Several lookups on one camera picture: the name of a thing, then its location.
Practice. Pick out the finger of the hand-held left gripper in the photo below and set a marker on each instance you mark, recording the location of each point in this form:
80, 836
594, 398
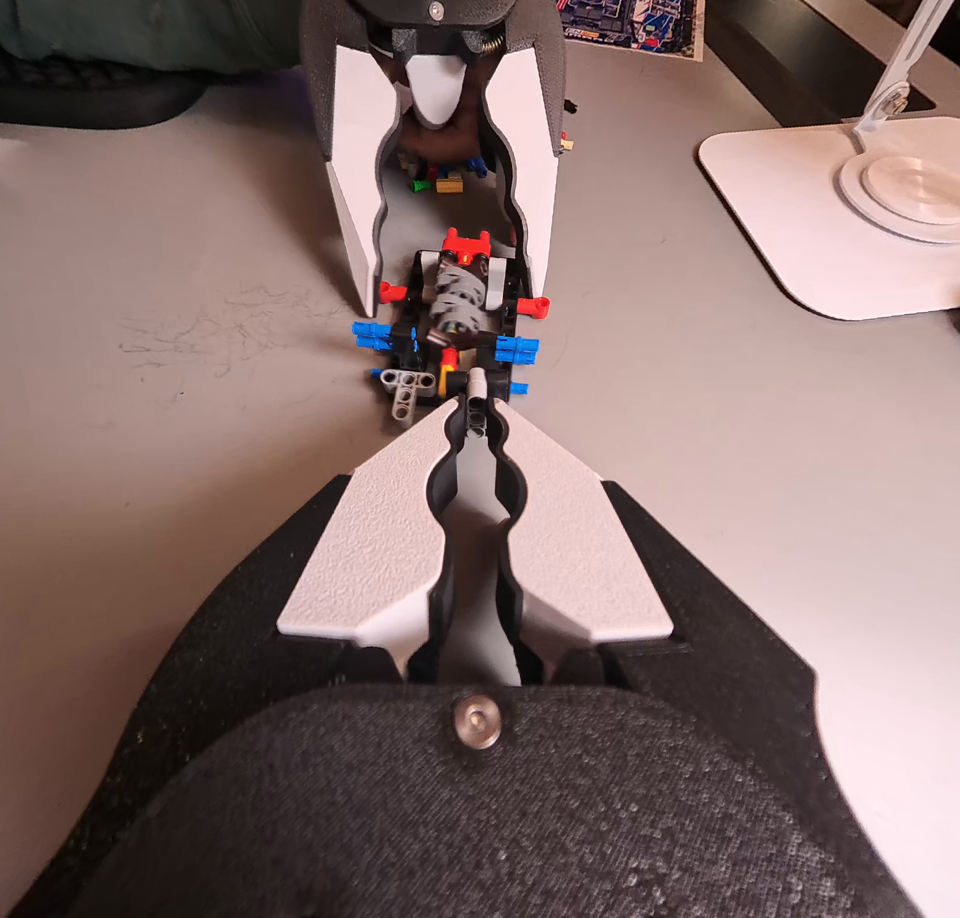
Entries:
532, 146
356, 146

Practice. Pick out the lego engine assembly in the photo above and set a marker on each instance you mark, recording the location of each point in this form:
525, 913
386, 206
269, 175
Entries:
457, 296

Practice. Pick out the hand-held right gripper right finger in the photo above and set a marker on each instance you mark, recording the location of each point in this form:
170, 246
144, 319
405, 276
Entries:
585, 558

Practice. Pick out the person's left forearm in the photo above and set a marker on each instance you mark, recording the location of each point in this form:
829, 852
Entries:
150, 11

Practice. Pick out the person's left hand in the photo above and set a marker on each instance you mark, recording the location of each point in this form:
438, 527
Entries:
450, 142

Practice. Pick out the pile of loose lego pieces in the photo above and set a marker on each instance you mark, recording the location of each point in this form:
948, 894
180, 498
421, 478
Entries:
442, 180

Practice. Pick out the holographic lego sticker sheet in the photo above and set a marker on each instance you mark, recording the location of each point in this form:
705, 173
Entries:
622, 3

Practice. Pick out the white lamp stand base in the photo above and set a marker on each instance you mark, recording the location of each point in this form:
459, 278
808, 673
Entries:
787, 198

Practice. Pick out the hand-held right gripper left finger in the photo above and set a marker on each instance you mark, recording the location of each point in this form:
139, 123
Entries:
360, 558

